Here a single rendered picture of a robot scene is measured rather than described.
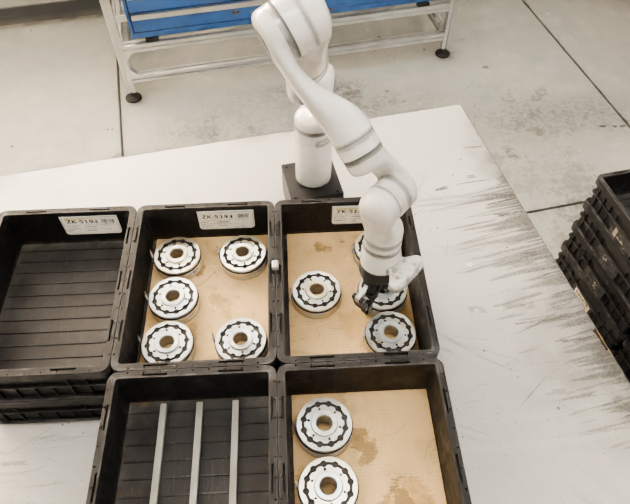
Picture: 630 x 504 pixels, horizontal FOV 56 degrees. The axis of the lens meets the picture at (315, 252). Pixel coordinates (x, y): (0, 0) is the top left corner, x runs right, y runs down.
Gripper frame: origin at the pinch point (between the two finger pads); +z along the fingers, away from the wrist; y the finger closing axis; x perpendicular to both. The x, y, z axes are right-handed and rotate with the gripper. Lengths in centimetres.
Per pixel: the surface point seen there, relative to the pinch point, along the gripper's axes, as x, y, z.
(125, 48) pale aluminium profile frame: -190, -69, 56
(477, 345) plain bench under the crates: 20.4, -14.2, 15.3
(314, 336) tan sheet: -4.8, 13.6, 2.4
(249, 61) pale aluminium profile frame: -156, -115, 72
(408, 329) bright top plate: 9.7, 1.4, -0.5
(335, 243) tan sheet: -16.8, -8.1, 2.3
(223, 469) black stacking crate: 0.1, 44.4, 2.6
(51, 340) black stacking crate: -45, 49, 3
